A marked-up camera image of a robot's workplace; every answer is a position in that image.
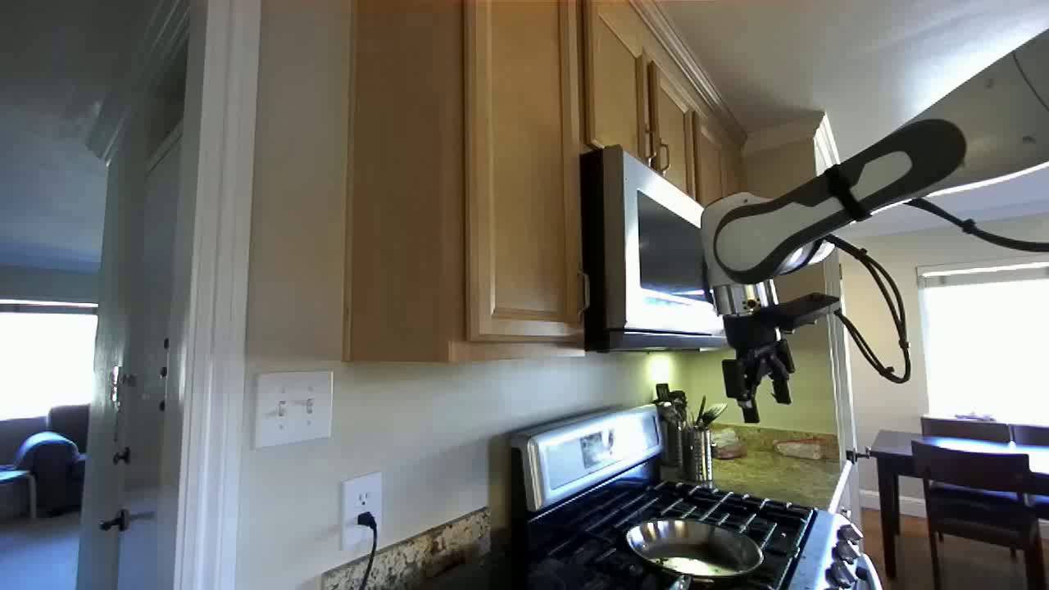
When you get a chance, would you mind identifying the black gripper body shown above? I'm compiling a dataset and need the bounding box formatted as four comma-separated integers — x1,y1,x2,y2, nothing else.
718,319,798,387

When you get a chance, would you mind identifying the wooden cupboard door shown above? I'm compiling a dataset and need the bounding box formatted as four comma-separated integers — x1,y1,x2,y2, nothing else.
464,0,592,347

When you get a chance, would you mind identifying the narrow wooden cabinet door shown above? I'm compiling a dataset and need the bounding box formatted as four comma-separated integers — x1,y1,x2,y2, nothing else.
693,112,732,206

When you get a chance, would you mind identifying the wide wooden cabinet door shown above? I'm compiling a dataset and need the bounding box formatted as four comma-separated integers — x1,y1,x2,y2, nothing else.
582,0,651,157
646,62,697,198

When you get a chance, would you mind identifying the white room door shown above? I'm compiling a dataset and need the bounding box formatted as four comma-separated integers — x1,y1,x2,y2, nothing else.
76,110,191,590

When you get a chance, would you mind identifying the metal utensil holder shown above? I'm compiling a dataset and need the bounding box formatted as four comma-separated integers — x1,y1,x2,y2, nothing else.
680,396,732,487

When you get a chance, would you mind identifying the dark pepper mill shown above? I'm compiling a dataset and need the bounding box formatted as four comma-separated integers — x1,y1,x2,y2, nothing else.
651,379,693,471

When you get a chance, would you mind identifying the stainless steel microwave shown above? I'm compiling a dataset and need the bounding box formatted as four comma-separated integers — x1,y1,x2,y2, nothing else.
577,143,736,359

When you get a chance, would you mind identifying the metal frying pan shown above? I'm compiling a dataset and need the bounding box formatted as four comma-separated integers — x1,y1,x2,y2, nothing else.
624,514,769,584

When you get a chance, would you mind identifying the dark wooden dining chair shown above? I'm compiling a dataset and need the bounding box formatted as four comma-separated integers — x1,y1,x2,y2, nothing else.
917,414,1016,444
907,436,1049,590

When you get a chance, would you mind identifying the bright dining room window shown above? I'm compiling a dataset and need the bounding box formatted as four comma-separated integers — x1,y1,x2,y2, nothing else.
916,258,1049,432

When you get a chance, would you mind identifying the bright living room window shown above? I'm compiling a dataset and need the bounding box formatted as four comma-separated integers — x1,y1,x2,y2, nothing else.
0,299,101,425

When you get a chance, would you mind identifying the blue sofa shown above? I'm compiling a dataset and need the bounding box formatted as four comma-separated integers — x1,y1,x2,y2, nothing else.
0,399,96,525

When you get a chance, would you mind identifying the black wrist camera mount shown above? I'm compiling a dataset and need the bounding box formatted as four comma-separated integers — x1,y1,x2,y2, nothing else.
748,292,845,336

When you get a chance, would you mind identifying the wooden wall cabinet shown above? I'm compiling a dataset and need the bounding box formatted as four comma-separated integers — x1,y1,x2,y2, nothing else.
345,0,748,366

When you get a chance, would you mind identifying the white wall outlet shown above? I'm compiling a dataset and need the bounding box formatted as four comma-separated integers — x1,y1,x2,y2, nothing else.
338,470,387,555

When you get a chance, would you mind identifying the black plug with cable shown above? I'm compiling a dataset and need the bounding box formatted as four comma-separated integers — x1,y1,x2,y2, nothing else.
352,508,384,590

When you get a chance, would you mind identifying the white light switch plate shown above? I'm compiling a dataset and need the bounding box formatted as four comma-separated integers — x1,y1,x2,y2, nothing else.
253,366,338,454

